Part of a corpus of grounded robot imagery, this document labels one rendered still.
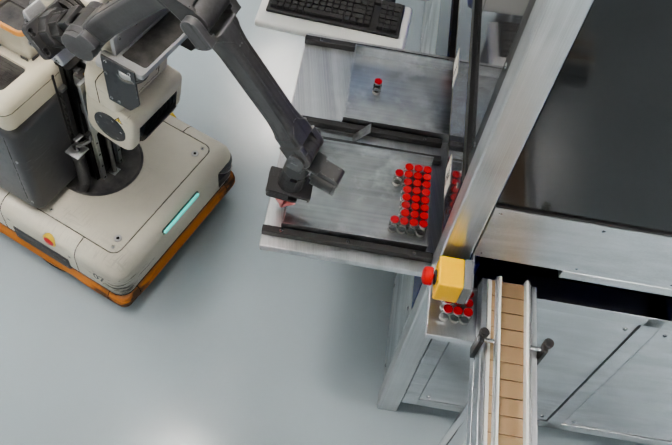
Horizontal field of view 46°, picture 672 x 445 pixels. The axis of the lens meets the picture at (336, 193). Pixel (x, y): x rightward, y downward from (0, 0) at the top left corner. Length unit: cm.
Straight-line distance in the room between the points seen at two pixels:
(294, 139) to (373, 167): 43
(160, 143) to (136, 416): 89
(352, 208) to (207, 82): 153
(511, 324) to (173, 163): 137
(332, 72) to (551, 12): 106
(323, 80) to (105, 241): 89
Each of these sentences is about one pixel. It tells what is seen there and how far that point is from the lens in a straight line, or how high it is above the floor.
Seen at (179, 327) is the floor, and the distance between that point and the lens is 272.
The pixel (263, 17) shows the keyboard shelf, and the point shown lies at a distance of 241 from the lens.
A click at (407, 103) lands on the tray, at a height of 88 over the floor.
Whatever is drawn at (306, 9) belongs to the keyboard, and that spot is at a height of 83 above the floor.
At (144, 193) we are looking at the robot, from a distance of 266.
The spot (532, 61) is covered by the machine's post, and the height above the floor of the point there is 161.
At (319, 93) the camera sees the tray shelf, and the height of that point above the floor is 88.
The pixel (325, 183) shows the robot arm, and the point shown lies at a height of 108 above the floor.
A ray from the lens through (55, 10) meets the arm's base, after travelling 184.
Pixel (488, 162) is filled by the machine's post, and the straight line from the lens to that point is 147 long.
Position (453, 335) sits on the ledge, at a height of 88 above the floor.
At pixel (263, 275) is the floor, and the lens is 280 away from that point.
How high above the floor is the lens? 247
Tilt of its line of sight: 56 degrees down
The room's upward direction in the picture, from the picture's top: 10 degrees clockwise
